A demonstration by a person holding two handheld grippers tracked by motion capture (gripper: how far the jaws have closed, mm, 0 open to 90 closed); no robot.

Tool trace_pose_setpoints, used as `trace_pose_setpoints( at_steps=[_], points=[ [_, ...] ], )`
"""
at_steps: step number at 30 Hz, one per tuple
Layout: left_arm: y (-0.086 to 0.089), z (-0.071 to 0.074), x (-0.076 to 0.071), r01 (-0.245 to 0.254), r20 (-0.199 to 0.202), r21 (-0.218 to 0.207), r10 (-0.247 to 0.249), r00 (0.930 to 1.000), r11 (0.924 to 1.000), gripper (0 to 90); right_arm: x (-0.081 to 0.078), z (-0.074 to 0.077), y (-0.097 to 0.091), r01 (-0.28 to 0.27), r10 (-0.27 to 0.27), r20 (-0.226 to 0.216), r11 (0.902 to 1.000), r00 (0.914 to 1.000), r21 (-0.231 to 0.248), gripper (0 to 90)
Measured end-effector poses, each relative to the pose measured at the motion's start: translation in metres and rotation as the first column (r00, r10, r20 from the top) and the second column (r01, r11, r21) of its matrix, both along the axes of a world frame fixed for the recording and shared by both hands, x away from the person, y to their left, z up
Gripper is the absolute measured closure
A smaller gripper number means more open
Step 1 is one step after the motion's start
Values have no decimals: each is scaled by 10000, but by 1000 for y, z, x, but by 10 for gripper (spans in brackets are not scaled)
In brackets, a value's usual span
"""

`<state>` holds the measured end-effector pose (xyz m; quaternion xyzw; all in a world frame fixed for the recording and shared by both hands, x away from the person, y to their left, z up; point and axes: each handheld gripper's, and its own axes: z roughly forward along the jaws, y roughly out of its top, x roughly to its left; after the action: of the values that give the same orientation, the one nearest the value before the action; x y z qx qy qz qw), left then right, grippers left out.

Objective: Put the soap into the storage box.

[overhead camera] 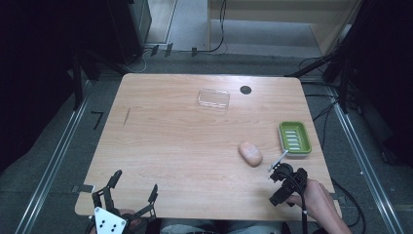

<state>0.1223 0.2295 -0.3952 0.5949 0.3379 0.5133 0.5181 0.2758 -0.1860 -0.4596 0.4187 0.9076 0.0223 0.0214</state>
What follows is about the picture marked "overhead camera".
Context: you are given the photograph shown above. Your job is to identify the clear plastic lid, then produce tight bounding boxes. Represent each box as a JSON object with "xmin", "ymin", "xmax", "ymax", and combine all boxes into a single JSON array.
[{"xmin": 197, "ymin": 88, "xmax": 232, "ymax": 110}]

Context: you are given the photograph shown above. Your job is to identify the pink soap bar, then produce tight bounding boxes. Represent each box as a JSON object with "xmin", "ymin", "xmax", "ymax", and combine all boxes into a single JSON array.
[{"xmin": 237, "ymin": 140, "xmax": 264, "ymax": 169}]

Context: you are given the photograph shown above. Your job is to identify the person's right hand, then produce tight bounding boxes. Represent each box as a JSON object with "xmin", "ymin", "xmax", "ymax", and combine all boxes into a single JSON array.
[{"xmin": 286, "ymin": 178, "xmax": 339, "ymax": 226}]

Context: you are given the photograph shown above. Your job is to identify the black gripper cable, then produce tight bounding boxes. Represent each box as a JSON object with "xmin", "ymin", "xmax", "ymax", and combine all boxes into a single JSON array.
[{"xmin": 282, "ymin": 171, "xmax": 310, "ymax": 234}]

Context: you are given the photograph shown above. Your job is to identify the grey tape piece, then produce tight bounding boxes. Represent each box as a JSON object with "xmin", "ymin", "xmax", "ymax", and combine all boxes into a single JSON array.
[{"xmin": 71, "ymin": 183, "xmax": 96, "ymax": 194}]

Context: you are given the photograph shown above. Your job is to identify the black floor cable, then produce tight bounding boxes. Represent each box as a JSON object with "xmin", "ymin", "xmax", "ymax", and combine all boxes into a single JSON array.
[
  {"xmin": 330, "ymin": 177, "xmax": 367, "ymax": 234},
  {"xmin": 304, "ymin": 93, "xmax": 340, "ymax": 151}
]

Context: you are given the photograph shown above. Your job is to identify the light wooden furniture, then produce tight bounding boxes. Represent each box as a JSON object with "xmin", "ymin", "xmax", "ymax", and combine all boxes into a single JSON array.
[{"xmin": 207, "ymin": 0, "xmax": 362, "ymax": 57}]

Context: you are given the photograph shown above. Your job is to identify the black hanging cable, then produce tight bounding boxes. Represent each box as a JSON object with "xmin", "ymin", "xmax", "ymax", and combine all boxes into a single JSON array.
[{"xmin": 194, "ymin": 0, "xmax": 228, "ymax": 55}]

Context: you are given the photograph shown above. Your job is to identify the person's left hand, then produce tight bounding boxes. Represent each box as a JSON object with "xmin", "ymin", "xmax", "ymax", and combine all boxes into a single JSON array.
[{"xmin": 118, "ymin": 209, "xmax": 142, "ymax": 231}]

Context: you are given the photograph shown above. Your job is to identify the white floor cable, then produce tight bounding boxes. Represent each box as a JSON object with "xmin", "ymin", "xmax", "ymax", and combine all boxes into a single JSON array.
[{"xmin": 124, "ymin": 48, "xmax": 154, "ymax": 74}]

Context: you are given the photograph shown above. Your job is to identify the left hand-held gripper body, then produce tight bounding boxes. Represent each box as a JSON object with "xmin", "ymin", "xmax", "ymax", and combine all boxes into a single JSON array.
[{"xmin": 85, "ymin": 190, "xmax": 144, "ymax": 234}]

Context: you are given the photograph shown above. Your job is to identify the green soap dish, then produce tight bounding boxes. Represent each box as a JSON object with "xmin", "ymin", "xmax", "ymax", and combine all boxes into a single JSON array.
[{"xmin": 278, "ymin": 121, "xmax": 313, "ymax": 158}]

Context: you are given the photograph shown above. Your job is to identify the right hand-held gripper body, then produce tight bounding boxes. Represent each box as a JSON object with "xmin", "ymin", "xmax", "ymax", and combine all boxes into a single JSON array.
[{"xmin": 268, "ymin": 162, "xmax": 309, "ymax": 208}]

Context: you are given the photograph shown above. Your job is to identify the black cabinet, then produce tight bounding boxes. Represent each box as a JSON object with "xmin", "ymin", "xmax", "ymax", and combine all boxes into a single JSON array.
[{"xmin": 106, "ymin": 0, "xmax": 153, "ymax": 65}]

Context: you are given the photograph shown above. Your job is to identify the metal floor rail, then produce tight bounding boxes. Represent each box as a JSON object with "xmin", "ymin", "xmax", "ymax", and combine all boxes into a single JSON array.
[
  {"xmin": 328, "ymin": 87, "xmax": 405, "ymax": 234},
  {"xmin": 14, "ymin": 80, "xmax": 94, "ymax": 234}
]

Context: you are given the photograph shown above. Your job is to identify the black metal stand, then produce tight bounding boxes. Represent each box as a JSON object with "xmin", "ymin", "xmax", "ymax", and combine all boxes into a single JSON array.
[
  {"xmin": 69, "ymin": 45, "xmax": 131, "ymax": 112},
  {"xmin": 284, "ymin": 0, "xmax": 386, "ymax": 115}
]

